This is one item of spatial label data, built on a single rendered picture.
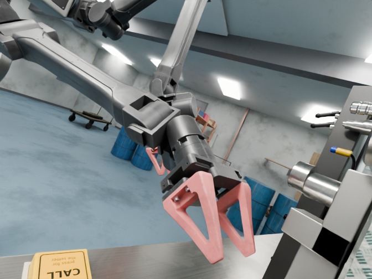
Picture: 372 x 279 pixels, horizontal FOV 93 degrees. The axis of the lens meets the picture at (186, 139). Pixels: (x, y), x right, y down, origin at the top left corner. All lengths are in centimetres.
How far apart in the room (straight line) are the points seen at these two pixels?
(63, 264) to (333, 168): 55
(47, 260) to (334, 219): 37
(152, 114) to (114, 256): 28
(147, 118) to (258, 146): 704
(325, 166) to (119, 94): 48
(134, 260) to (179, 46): 54
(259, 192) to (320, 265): 323
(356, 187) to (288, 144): 714
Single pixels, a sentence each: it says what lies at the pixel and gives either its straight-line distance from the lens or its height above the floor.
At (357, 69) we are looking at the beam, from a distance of 354.
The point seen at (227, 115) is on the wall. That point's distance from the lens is 757.
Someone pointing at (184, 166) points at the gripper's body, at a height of 113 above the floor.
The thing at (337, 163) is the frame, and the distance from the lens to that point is 54.
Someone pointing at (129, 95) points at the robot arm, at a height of 119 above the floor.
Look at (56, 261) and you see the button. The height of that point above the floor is 92.
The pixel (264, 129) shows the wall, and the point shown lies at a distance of 738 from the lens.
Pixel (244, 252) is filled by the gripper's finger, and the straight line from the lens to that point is 25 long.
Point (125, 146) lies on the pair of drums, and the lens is 445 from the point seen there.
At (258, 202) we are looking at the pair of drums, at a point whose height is 59.
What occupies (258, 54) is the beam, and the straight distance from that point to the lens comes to 348.
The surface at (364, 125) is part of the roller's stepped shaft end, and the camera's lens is 52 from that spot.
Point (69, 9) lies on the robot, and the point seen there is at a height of 141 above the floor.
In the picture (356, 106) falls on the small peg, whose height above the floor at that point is 127.
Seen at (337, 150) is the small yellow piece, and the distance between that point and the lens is 32.
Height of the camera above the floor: 117
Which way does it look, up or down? 1 degrees down
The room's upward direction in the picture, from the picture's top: 24 degrees clockwise
